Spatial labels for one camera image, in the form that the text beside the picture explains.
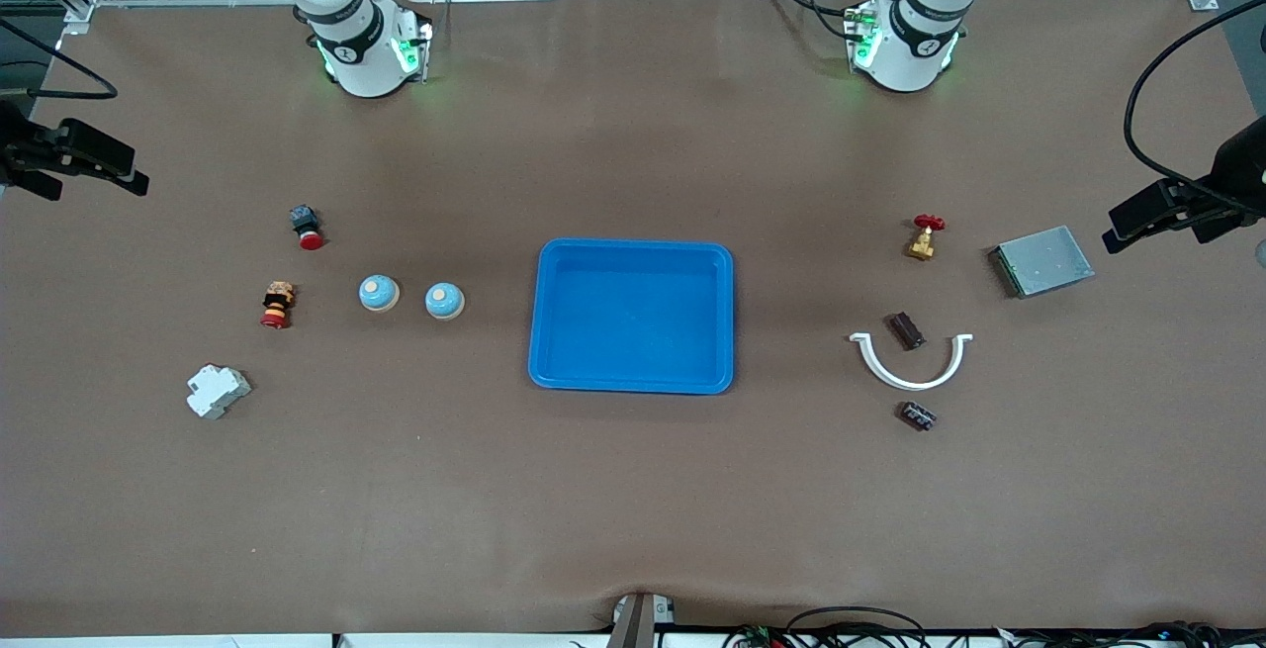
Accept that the black wire bundle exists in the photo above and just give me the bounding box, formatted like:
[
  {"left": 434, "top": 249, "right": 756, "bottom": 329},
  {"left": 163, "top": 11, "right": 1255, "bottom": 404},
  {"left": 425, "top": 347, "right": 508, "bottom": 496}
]
[{"left": 989, "top": 620, "right": 1266, "bottom": 648}]

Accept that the white circuit breaker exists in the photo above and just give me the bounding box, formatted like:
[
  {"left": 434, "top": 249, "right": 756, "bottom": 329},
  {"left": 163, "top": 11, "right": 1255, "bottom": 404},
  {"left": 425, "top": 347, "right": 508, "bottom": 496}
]
[{"left": 186, "top": 363, "right": 252, "bottom": 420}]

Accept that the red push button black body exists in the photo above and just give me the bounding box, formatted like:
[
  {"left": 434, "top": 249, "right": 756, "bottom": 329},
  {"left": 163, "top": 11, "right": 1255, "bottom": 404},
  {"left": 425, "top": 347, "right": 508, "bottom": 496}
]
[{"left": 289, "top": 204, "right": 326, "bottom": 251}]

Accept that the grey metal clamp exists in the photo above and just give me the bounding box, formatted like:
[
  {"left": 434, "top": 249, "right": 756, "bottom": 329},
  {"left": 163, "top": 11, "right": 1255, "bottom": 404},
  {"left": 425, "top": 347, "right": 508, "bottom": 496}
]
[{"left": 605, "top": 592, "right": 678, "bottom": 648}]

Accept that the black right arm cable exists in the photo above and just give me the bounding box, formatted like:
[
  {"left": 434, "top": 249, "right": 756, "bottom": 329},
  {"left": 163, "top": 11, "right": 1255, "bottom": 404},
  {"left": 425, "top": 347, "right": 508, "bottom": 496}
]
[{"left": 0, "top": 17, "right": 119, "bottom": 101}]

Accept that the grey metal box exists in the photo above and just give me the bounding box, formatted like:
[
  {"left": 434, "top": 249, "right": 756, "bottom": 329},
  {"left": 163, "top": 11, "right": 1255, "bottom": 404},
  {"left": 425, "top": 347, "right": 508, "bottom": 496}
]
[{"left": 987, "top": 225, "right": 1097, "bottom": 301}]

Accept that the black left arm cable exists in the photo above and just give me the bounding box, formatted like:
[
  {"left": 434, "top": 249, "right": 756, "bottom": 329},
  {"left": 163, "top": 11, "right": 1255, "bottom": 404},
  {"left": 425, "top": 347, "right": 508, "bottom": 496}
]
[{"left": 1126, "top": 0, "right": 1266, "bottom": 209}]

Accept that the brass valve with red handle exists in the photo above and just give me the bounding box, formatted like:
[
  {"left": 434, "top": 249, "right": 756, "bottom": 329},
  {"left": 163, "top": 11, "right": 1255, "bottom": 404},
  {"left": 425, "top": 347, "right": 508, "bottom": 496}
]
[{"left": 904, "top": 214, "right": 947, "bottom": 262}]

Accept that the white curved plastic bracket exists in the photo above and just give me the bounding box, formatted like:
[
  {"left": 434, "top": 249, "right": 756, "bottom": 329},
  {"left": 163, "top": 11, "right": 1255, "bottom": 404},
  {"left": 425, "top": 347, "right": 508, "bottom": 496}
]
[{"left": 849, "top": 332, "right": 974, "bottom": 393}]

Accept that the brown table mat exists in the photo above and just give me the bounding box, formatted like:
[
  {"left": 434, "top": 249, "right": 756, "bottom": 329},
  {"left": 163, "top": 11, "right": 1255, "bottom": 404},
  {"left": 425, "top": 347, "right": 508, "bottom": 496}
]
[{"left": 0, "top": 0, "right": 1266, "bottom": 634}]

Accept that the blue plastic tray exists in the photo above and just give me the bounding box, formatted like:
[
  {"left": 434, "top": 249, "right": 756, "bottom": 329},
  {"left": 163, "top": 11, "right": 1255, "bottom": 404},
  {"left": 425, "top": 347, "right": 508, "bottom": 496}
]
[{"left": 527, "top": 237, "right": 736, "bottom": 396}]

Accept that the red yellow emergency stop button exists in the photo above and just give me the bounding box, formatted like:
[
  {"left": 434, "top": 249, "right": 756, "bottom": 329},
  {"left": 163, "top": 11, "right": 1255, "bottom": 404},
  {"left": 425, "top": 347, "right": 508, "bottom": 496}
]
[{"left": 259, "top": 280, "right": 297, "bottom": 330}]

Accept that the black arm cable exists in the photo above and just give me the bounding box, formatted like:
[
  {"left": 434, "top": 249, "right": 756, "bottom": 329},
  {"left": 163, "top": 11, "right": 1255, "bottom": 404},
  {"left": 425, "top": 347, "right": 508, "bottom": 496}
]
[
  {"left": 1126, "top": 0, "right": 1266, "bottom": 209},
  {"left": 0, "top": 17, "right": 119, "bottom": 101}
]

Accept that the black looped cable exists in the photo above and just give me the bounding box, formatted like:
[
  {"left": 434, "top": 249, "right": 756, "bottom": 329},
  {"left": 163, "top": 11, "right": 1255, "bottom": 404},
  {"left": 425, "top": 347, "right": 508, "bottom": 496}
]
[{"left": 786, "top": 605, "right": 928, "bottom": 648}]

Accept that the blue desk bell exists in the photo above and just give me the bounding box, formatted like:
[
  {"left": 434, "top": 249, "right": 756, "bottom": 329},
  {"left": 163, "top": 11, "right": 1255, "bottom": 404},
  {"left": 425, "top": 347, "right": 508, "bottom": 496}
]
[
  {"left": 424, "top": 282, "right": 466, "bottom": 322},
  {"left": 358, "top": 273, "right": 402, "bottom": 314}
]

